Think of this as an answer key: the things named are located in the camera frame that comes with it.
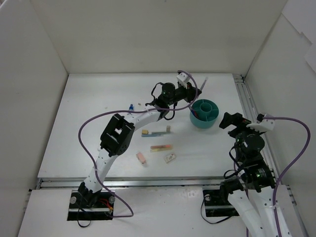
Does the small clear blue bottle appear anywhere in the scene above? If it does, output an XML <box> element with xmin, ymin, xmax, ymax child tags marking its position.
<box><xmin>127</xmin><ymin>104</ymin><xmax>134</xmax><ymax>115</ymax></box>

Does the white patterned eraser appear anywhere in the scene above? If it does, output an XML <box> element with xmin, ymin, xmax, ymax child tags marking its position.
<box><xmin>164</xmin><ymin>153</ymin><xmax>177</xmax><ymax>164</ymax></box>

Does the aluminium frame rail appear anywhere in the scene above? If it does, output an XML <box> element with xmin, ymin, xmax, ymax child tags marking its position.
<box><xmin>233</xmin><ymin>74</ymin><xmax>279</xmax><ymax>180</ymax></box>

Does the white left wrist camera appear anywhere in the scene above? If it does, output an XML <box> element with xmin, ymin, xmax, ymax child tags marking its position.
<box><xmin>176</xmin><ymin>72</ymin><xmax>191</xmax><ymax>89</ymax></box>

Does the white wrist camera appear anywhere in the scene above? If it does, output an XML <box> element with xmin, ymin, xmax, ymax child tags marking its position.
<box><xmin>176</xmin><ymin>72</ymin><xmax>191</xmax><ymax>89</ymax></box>
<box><xmin>246</xmin><ymin>114</ymin><xmax>275</xmax><ymax>133</ymax></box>

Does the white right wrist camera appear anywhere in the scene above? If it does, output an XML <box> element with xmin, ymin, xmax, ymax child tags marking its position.
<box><xmin>246</xmin><ymin>114</ymin><xmax>275</xmax><ymax>133</ymax></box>

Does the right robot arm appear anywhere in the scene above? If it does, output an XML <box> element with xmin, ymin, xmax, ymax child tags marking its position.
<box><xmin>218</xmin><ymin>112</ymin><xmax>291</xmax><ymax>237</ymax></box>

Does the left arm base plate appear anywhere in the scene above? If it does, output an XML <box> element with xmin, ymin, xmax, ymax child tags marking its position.
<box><xmin>67</xmin><ymin>192</ymin><xmax>115</xmax><ymax>221</ymax></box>

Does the blue green flat ruler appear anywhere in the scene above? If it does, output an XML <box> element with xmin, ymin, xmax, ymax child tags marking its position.
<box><xmin>141</xmin><ymin>132</ymin><xmax>172</xmax><ymax>137</ymax></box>

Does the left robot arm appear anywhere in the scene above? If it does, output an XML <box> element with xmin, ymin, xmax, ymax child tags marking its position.
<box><xmin>78</xmin><ymin>82</ymin><xmax>202</xmax><ymax>207</ymax></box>

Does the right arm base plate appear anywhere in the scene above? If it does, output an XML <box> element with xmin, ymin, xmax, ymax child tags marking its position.
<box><xmin>201</xmin><ymin>188</ymin><xmax>239</xmax><ymax>218</ymax></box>

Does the orange yellow highlighter pack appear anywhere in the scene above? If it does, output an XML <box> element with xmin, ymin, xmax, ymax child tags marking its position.
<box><xmin>150</xmin><ymin>144</ymin><xmax>173</xmax><ymax>152</ymax></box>

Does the teal round desk organizer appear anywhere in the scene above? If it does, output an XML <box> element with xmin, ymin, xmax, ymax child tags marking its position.
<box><xmin>190</xmin><ymin>99</ymin><xmax>219</xmax><ymax>129</ymax></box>

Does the pink eraser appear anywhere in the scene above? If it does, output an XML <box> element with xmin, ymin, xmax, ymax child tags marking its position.
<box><xmin>136</xmin><ymin>152</ymin><xmax>147</xmax><ymax>165</ymax></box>

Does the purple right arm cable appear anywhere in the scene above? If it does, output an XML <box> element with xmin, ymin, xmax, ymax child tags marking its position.
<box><xmin>261</xmin><ymin>116</ymin><xmax>312</xmax><ymax>237</ymax></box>

